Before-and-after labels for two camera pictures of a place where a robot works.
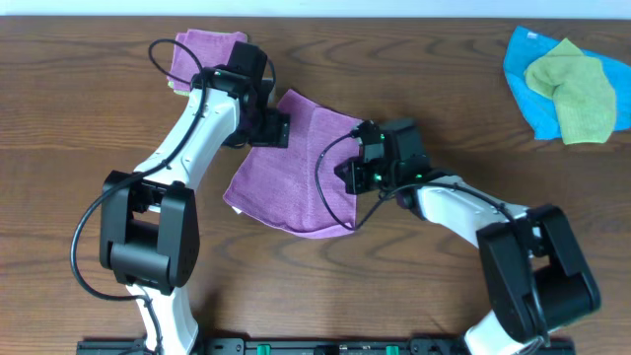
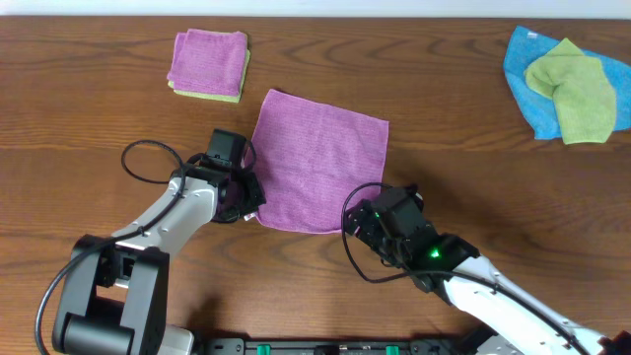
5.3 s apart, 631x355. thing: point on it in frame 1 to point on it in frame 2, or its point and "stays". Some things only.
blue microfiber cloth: x=525 y=47 stays
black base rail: x=315 y=347 stays
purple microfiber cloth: x=278 y=184 stays
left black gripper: x=278 y=130 to x=257 y=200
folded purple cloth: x=212 y=47 stays
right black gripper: x=352 y=181 to x=360 y=213
